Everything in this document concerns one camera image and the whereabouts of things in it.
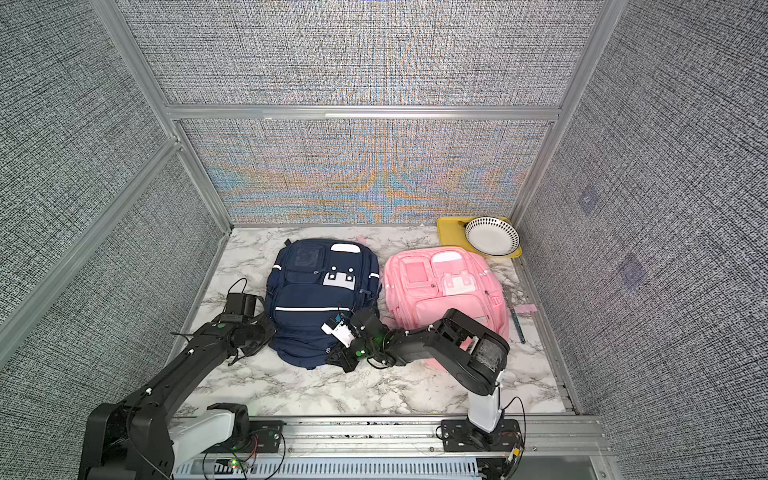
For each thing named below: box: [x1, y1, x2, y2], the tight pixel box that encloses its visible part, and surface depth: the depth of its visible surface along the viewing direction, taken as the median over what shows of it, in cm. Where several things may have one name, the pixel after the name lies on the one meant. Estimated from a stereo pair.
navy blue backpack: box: [266, 239, 381, 370], surface depth 100 cm
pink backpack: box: [384, 247, 537, 337], surface depth 98 cm
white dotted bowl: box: [464, 217, 520, 256], surface depth 118 cm
